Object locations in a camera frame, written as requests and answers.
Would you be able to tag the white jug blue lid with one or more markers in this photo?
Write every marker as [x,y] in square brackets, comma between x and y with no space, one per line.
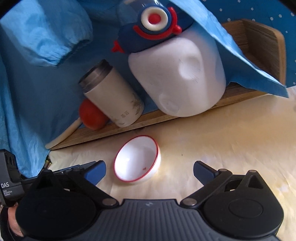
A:
[175,60]

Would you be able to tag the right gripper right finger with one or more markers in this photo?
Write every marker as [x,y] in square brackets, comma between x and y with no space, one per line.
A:
[212,180]

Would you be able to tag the person's left hand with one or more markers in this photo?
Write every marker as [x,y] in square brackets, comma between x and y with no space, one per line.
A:
[15,228]

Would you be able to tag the white cylindrical thermos cup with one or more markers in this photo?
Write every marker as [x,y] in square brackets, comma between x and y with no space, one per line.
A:
[112,94]

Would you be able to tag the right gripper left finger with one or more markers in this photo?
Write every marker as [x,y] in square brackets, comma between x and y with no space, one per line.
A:
[94,172]

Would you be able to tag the blue dotted fabric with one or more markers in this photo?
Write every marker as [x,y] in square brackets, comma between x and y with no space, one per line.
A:
[272,13]

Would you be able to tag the white rolling stick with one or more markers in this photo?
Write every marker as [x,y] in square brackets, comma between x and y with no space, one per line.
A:
[69,131]

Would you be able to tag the cream paper table cover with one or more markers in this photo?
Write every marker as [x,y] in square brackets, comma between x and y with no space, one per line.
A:
[256,134]

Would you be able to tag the red tomato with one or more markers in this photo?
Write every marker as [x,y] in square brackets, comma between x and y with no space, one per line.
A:
[91,116]

